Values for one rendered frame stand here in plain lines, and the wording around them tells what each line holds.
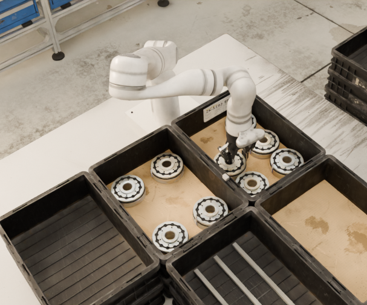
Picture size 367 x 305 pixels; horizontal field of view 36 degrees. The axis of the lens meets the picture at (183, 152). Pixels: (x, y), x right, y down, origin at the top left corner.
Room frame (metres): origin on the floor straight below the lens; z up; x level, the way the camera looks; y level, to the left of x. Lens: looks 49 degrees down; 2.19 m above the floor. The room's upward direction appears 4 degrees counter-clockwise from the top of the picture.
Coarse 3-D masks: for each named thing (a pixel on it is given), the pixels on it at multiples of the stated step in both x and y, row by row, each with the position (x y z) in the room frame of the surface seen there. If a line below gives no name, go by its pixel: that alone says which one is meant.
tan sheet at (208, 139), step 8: (224, 120) 1.32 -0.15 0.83; (208, 128) 1.29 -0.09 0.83; (216, 128) 1.29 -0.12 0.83; (224, 128) 1.29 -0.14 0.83; (256, 128) 1.27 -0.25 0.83; (192, 136) 1.26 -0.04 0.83; (200, 136) 1.26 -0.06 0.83; (208, 136) 1.26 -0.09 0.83; (216, 136) 1.25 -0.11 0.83; (224, 136) 1.25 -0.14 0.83; (200, 144) 1.22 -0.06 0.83; (208, 144) 1.22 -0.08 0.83; (216, 144) 1.22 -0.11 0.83; (224, 144) 1.21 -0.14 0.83; (280, 144) 1.20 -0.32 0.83; (208, 152) 1.18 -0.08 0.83; (216, 152) 1.18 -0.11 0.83; (240, 152) 1.17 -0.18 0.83; (248, 160) 1.14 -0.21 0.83; (256, 160) 1.14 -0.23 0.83; (264, 160) 1.13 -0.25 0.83; (248, 168) 1.11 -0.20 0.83; (256, 168) 1.10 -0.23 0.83; (264, 168) 1.10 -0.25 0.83; (272, 176) 1.07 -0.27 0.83
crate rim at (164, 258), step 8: (160, 128) 1.21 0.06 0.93; (168, 128) 1.21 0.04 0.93; (144, 136) 1.18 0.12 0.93; (152, 136) 1.19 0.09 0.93; (176, 136) 1.17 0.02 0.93; (136, 144) 1.15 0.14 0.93; (184, 144) 1.14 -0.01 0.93; (120, 152) 1.12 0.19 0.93; (192, 152) 1.10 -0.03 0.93; (104, 160) 1.10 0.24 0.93; (200, 160) 1.07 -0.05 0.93; (208, 168) 1.04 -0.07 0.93; (96, 176) 1.04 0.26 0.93; (216, 176) 1.01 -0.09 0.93; (104, 184) 1.01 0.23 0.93; (224, 184) 0.98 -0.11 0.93; (232, 192) 0.95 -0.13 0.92; (112, 200) 0.95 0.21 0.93; (120, 208) 0.92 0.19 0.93; (240, 208) 0.89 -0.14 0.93; (128, 216) 0.89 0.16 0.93; (224, 216) 0.86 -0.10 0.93; (232, 216) 0.86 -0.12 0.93; (136, 224) 0.86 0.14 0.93; (216, 224) 0.84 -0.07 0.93; (144, 232) 0.83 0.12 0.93; (200, 232) 0.82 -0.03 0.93; (208, 232) 0.82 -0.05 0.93; (192, 240) 0.80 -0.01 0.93; (152, 248) 0.78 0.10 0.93; (176, 248) 0.78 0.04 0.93; (160, 256) 0.76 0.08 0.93; (168, 256) 0.75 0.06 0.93
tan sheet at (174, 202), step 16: (144, 176) 1.11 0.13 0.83; (192, 176) 1.09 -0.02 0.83; (160, 192) 1.04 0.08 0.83; (176, 192) 1.03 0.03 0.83; (192, 192) 1.03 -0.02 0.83; (208, 192) 1.02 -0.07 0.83; (128, 208) 0.99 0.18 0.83; (144, 208) 0.98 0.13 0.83; (160, 208) 0.98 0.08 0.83; (176, 208) 0.97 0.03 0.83; (192, 208) 0.97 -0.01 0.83; (144, 224) 0.93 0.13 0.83; (192, 224) 0.91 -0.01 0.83
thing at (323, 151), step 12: (216, 96) 1.34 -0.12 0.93; (180, 120) 1.24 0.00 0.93; (288, 120) 1.20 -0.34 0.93; (180, 132) 1.19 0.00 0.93; (300, 132) 1.15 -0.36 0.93; (192, 144) 1.14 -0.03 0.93; (312, 144) 1.10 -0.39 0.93; (204, 156) 1.08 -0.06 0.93; (216, 168) 1.03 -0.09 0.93; (300, 168) 1.01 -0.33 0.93; (228, 180) 0.99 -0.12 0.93; (240, 192) 0.94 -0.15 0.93; (264, 192) 0.93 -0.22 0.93; (252, 204) 0.91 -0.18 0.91
